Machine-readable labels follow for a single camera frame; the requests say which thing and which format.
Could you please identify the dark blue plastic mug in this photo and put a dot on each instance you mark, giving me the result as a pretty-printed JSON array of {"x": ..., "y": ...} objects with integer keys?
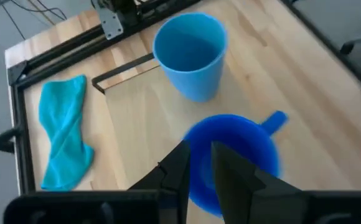
[{"x": 239, "y": 137}]

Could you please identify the light blue plastic cup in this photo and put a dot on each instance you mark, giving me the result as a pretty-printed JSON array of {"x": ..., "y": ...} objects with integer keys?
[{"x": 193, "y": 77}]

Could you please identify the teal cloth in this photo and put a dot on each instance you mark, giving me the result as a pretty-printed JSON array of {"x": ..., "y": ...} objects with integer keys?
[{"x": 63, "y": 130}]

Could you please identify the black office chair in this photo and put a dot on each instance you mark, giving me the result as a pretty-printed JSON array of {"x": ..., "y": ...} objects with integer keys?
[{"x": 359, "y": 43}]

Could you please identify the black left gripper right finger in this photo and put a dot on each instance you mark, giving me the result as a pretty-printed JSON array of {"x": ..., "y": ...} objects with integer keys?
[{"x": 236, "y": 186}]

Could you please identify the black table frame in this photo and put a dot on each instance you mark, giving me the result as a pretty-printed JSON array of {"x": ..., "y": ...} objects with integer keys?
[{"x": 21, "y": 124}]

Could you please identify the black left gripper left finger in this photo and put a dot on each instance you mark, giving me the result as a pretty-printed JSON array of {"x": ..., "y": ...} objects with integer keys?
[{"x": 174, "y": 174}]

